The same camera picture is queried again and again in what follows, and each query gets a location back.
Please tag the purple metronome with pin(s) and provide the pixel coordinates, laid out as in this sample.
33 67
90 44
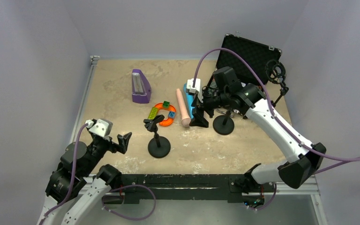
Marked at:
141 89

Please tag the pink microphone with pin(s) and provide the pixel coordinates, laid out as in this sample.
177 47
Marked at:
185 118

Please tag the black mic stand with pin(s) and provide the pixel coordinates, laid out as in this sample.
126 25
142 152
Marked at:
158 146
223 124

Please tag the black shock mount tripod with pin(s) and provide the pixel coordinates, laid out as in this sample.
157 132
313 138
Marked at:
276 74

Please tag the black poker chip case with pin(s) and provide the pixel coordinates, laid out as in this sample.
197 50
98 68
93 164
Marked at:
240 70

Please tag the orange curved track piece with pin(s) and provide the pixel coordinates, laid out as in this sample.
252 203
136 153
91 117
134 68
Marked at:
167 121

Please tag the blue toy brick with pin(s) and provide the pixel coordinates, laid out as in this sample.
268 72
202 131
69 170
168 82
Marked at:
171 115

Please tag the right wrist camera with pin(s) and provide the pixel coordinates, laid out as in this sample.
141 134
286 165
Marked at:
193 87

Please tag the green toy brick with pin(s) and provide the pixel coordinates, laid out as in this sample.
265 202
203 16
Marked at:
166 104

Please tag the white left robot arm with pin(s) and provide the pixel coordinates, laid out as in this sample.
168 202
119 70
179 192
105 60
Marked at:
62 203

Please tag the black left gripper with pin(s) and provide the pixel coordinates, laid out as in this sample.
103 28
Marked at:
111 144

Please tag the lime long toy brick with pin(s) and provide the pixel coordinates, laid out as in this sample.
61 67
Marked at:
153 113

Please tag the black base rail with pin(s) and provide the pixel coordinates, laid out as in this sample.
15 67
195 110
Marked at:
224 187

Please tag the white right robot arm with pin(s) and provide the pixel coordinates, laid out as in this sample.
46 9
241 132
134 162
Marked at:
302 157

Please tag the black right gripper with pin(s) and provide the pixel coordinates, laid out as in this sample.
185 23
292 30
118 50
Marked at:
199 108

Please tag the blue microphone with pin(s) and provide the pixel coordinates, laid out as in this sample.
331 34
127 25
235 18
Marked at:
189 100

